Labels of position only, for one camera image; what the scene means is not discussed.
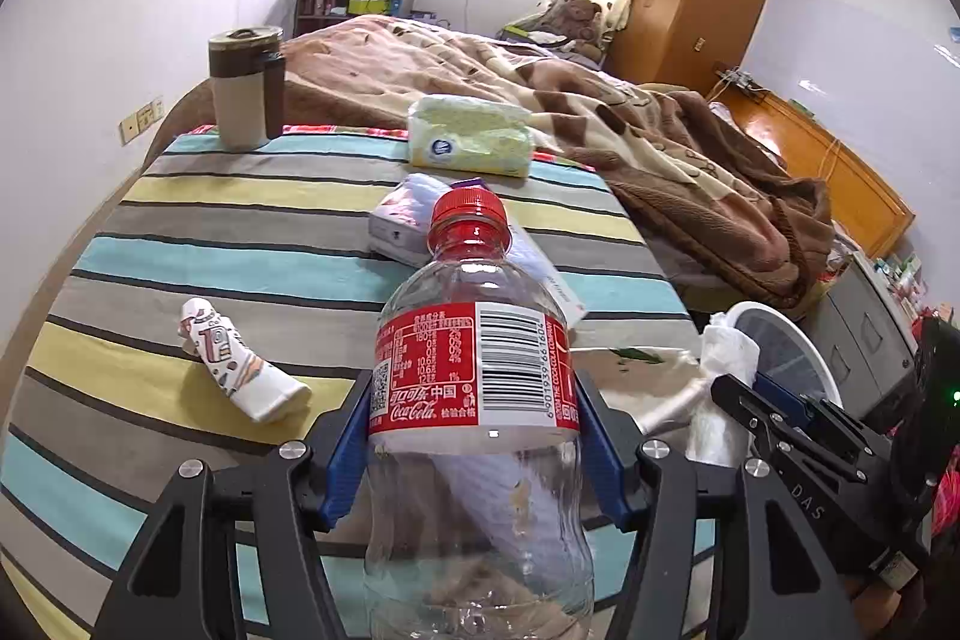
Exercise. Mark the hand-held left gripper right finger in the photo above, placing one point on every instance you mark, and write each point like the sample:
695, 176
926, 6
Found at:
600, 452

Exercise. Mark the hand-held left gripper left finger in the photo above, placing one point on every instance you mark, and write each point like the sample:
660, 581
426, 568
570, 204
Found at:
346, 452

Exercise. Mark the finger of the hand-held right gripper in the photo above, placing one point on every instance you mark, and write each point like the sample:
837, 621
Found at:
780, 430
784, 394

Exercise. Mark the white paper towel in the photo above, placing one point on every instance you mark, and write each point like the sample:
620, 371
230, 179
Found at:
724, 355

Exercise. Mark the clear plastic bottle red cap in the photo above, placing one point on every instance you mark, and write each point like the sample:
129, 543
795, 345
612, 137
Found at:
480, 347

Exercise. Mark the grey metal cabinet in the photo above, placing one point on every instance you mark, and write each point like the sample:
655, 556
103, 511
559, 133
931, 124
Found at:
862, 325

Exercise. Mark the crumpled printed paper cup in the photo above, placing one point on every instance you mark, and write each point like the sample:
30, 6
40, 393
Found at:
225, 355

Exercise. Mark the long purple and white box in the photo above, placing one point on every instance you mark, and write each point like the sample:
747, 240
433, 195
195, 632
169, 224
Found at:
547, 284

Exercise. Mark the striped table cloth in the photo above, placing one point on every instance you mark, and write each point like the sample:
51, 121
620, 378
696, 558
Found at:
225, 235

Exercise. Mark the yellow tissue pack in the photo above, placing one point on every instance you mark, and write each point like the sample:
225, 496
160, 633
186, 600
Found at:
469, 141

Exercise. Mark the brown patterned blanket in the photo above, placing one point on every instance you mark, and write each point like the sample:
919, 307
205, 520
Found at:
600, 108

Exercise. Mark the beige and brown mug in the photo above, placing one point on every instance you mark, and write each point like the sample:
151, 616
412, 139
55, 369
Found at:
238, 93

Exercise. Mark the brown teddy bear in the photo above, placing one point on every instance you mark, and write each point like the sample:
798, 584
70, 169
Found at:
577, 16

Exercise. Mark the shelf unit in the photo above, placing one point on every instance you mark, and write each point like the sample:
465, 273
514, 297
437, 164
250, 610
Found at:
337, 3

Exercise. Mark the wall socket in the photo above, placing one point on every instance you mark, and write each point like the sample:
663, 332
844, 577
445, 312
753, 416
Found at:
142, 119

